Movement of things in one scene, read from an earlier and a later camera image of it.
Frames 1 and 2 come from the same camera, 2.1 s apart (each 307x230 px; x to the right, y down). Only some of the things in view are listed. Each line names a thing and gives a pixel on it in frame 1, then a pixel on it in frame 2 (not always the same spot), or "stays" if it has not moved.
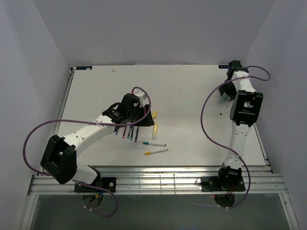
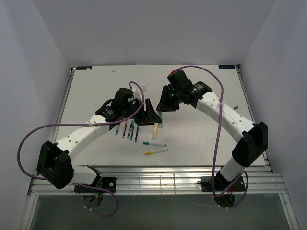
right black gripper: [223, 88] -> [162, 106]
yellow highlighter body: [155, 129] stays
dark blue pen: [132, 131] stays
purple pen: [136, 134] stays
